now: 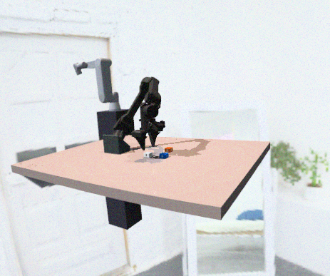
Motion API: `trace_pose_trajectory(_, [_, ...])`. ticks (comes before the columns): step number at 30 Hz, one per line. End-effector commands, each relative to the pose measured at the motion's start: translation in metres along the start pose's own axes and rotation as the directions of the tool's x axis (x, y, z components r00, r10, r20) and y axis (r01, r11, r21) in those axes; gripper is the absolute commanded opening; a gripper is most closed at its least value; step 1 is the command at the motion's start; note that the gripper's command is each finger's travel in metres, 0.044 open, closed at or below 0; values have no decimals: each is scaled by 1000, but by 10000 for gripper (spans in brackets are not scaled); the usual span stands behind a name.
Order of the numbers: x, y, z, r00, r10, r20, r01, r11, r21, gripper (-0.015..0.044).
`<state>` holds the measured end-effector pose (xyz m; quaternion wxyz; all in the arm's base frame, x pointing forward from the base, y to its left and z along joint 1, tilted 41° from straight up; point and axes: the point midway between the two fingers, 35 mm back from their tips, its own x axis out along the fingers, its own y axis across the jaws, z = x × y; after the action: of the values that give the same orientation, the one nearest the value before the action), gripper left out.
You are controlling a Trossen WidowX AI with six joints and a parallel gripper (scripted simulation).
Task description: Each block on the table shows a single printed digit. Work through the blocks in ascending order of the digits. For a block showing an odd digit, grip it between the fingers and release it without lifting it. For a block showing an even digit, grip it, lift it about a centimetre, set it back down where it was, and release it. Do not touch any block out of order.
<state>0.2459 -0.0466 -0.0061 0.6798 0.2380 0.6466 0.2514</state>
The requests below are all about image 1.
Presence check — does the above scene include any blue block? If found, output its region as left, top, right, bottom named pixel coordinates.
left=159, top=153, right=169, bottom=159

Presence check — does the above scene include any orange digit block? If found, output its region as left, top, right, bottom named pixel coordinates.
left=165, top=147, right=173, bottom=153

